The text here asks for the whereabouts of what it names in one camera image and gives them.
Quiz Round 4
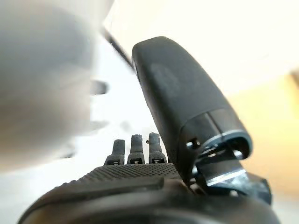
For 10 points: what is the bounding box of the yellow tea plastic bottle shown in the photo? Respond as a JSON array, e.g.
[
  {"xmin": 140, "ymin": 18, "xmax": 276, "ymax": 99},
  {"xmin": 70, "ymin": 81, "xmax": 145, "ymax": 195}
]
[{"xmin": 0, "ymin": 4, "xmax": 111, "ymax": 175}]

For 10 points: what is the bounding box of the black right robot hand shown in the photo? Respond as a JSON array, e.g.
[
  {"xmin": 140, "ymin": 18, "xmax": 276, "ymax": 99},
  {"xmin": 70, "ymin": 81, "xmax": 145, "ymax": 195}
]
[{"xmin": 17, "ymin": 36, "xmax": 285, "ymax": 224}]

